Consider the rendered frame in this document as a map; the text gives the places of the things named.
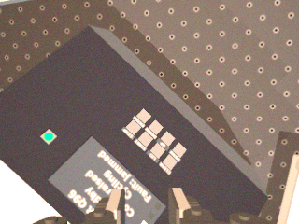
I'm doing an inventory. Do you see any dark grey base plate with grid of holes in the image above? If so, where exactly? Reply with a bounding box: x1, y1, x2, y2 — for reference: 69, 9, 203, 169
0, 0, 299, 224

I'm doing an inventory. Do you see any grey benchtop machine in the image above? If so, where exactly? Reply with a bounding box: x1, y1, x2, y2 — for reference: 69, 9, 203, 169
0, 25, 269, 224

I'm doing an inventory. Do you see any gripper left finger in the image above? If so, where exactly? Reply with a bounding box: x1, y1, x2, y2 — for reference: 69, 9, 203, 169
32, 189, 125, 224

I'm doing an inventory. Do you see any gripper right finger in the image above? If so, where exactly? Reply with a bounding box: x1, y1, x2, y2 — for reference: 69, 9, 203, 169
168, 188, 274, 224

